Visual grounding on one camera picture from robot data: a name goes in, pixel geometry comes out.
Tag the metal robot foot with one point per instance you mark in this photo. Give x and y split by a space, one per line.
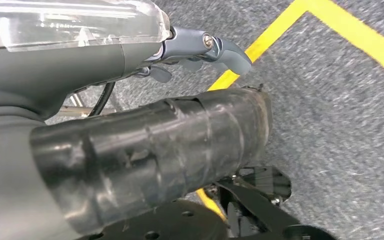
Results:
268 182

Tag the yellow floor tape square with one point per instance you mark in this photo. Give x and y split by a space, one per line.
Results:
361 36

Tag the black wrapped robot leg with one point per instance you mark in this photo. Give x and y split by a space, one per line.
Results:
152 152

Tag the black round robot plate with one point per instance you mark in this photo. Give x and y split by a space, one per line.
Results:
165 222

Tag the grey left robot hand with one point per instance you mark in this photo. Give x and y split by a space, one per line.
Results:
62 63

